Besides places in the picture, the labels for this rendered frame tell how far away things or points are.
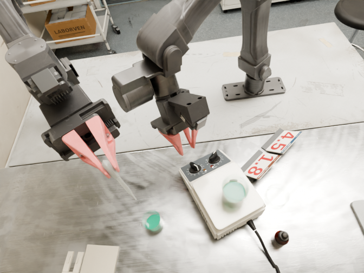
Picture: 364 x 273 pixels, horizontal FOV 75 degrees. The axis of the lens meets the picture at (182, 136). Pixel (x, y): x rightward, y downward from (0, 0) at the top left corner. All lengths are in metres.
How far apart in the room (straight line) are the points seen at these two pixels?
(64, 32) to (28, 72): 2.33
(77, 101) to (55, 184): 0.44
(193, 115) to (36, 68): 0.24
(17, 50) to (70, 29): 2.23
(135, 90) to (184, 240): 0.37
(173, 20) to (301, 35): 0.74
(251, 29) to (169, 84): 0.26
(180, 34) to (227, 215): 0.37
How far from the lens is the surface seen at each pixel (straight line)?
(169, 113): 0.48
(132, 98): 0.45
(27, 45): 0.41
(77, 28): 2.62
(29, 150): 0.90
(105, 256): 0.65
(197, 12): 0.46
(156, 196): 0.65
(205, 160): 0.63
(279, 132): 0.75
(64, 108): 0.39
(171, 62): 0.43
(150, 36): 0.44
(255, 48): 0.67
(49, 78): 0.33
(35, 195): 0.80
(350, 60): 1.04
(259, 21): 0.62
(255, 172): 0.64
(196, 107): 0.43
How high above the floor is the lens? 1.50
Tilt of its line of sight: 56 degrees down
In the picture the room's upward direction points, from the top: 11 degrees counter-clockwise
